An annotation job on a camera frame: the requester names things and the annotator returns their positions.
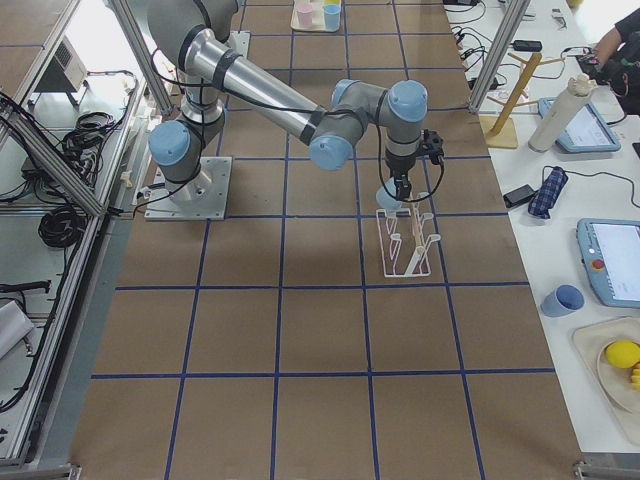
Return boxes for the black power adapter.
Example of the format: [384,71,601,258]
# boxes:
[503,184,537,209]

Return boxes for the wooden mug tree stand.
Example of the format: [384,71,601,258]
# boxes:
[479,52,564,149]

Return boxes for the light blue plastic cup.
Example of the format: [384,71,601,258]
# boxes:
[376,177,403,211]

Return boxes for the beige tray on desk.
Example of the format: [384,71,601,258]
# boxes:
[572,317,639,446]

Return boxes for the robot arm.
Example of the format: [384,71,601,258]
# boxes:
[147,1,428,203]

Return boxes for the blue plaid folded umbrella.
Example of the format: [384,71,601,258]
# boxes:
[528,167,568,220]

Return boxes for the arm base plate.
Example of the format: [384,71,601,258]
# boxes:
[144,157,233,221]

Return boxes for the blue teach pendant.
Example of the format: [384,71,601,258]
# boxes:
[555,97,621,153]
[576,218,639,308]

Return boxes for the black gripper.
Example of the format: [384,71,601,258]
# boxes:
[385,152,416,201]

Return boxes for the white wire cup rack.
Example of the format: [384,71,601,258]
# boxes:
[375,203,441,278]

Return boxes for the pink plastic cup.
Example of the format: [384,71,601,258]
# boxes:
[295,1,314,30]

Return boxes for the yellow lemon toy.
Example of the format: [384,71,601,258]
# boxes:
[604,340,640,369]

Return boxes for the blue cup on desk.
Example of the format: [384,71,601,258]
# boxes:
[540,284,585,317]

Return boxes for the cream plastic tray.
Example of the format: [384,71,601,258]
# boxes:
[290,0,342,33]

